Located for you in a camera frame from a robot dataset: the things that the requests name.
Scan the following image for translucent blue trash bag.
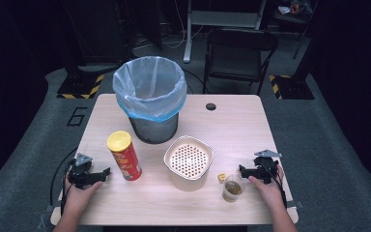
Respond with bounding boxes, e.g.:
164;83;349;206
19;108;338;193
111;55;188;124

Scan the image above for metal table clamp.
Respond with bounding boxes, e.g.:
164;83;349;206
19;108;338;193
285;199;304;210
42;204;63;215

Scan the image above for clear plastic cup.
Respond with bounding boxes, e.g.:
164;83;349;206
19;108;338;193
221;174;245;204

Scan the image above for white floor cable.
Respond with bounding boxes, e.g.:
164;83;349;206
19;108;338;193
159;0;206;50

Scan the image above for beige strainer container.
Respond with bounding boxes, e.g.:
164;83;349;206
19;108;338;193
162;134;215;193

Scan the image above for red chip can yellow lid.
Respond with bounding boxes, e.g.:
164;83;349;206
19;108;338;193
106;130;143;182

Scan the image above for black mesh trash bin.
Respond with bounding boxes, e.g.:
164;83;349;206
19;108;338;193
128;110;180;145

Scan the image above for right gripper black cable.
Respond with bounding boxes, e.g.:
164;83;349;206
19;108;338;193
260;159;288;210

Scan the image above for person's left hand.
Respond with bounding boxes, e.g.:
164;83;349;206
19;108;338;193
63;177;104;217

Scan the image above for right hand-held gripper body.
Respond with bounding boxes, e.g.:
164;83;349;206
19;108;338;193
252;148;283;186

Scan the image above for black folding chair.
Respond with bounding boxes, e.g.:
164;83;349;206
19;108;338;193
202;27;280;97

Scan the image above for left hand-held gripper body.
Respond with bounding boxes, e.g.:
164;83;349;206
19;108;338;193
67;152;94;190

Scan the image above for person's right hand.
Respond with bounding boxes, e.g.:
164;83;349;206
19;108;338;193
247;164;286;211

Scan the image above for black floor cable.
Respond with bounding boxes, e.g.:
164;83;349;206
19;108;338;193
182;68;207;95

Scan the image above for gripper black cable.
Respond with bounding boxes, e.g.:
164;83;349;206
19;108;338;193
260;159;288;210
49;146;78;218

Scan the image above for dark side table with clutter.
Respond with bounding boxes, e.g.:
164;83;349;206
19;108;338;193
271;0;319;61

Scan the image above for white desk frame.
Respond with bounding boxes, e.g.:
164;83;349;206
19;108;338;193
182;0;268;64

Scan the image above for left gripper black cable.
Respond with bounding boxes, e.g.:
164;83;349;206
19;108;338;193
49;146;78;218

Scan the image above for black cabinet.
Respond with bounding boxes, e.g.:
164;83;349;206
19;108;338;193
60;0;134;67

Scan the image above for hazard striped stand base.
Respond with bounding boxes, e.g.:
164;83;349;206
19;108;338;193
268;73;316;101
56;73;106;101

